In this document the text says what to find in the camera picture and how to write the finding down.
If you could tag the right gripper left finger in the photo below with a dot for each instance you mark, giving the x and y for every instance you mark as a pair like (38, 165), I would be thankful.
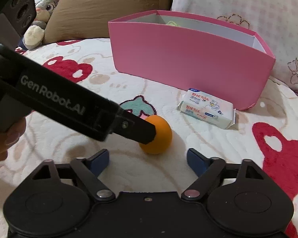
(88, 170)

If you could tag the brown pillow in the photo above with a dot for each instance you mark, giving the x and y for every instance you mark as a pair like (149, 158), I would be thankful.
(82, 19)

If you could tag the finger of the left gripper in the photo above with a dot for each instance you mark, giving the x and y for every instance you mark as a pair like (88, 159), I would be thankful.
(132, 127)

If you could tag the grey bunny plush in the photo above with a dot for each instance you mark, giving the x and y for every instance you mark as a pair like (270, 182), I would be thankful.
(35, 34)

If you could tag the white wet wipes pack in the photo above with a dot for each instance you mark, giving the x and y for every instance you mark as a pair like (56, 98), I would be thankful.
(208, 108)

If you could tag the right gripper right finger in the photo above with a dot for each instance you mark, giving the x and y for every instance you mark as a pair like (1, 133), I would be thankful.
(208, 171)

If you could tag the green yarn skein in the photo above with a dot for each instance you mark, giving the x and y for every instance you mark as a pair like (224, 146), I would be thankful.
(171, 21)

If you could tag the orange makeup sponge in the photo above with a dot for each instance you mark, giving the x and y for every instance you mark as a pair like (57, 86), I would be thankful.
(163, 137)

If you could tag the pink checkered pillow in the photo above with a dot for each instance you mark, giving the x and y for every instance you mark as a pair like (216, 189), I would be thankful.
(276, 21)

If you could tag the pink cardboard box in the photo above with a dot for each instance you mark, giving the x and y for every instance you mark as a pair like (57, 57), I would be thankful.
(222, 59)

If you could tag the person's left hand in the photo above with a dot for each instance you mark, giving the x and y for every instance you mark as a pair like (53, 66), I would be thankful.
(11, 137)

